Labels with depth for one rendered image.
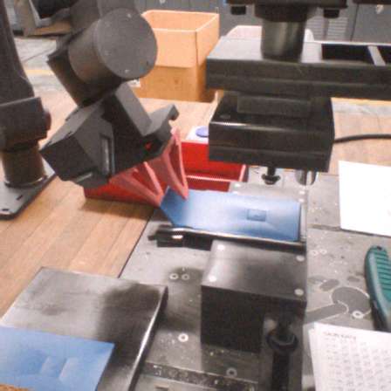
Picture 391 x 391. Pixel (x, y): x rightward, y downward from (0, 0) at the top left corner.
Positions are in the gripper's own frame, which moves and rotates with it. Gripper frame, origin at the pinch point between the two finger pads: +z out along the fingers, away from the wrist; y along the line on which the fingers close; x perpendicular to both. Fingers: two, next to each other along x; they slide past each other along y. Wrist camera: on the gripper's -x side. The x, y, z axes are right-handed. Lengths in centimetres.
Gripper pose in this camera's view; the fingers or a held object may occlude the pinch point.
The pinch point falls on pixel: (172, 195)
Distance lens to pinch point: 52.1
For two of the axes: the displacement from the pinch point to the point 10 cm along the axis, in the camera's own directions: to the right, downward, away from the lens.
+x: 2.2, -5.9, 7.8
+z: 4.9, 7.6, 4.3
